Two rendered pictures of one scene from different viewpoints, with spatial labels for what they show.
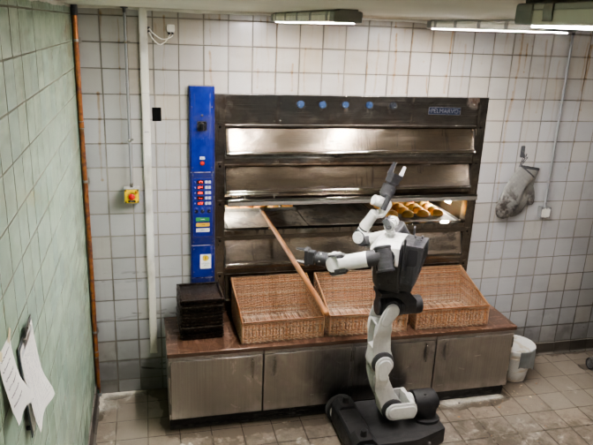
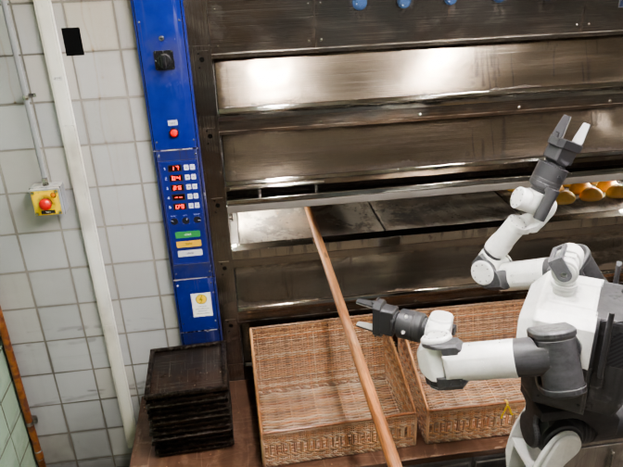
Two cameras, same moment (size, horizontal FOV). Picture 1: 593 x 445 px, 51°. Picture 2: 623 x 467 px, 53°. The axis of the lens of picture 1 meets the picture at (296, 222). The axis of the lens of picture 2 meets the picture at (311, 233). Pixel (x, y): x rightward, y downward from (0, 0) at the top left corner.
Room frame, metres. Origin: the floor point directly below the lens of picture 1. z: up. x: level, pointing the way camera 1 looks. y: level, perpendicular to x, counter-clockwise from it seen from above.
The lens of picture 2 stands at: (1.95, -0.09, 2.22)
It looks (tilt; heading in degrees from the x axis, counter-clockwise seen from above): 25 degrees down; 8
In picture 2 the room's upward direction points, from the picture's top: 2 degrees counter-clockwise
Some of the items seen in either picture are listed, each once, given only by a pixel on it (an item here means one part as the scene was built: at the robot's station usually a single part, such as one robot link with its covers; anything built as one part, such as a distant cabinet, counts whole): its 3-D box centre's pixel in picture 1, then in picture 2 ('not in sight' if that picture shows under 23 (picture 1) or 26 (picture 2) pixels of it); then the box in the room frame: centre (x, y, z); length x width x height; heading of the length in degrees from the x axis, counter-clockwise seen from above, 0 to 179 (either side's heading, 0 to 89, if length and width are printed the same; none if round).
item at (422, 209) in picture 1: (401, 203); (548, 174); (4.80, -0.84, 1.21); 0.61 x 0.48 x 0.06; 14
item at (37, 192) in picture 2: (131, 194); (48, 199); (3.82, 1.06, 1.46); 0.10 x 0.07 x 0.10; 104
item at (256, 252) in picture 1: (348, 247); (458, 265); (4.23, -0.38, 1.02); 1.79 x 0.11 x 0.19; 104
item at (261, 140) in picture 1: (356, 140); (471, 69); (4.23, -0.38, 1.80); 1.79 x 0.11 x 0.19; 104
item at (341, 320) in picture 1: (358, 300); (479, 365); (3.97, -0.46, 0.72); 0.56 x 0.49 x 0.28; 103
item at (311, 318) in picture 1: (275, 305); (328, 383); (3.83, 0.12, 0.72); 0.56 x 0.49 x 0.28; 105
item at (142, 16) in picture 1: (148, 194); (82, 196); (3.88, 0.97, 1.45); 0.05 x 0.02 x 2.30; 104
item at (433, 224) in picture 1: (349, 228); (458, 232); (4.25, -0.38, 1.16); 1.80 x 0.06 x 0.04; 104
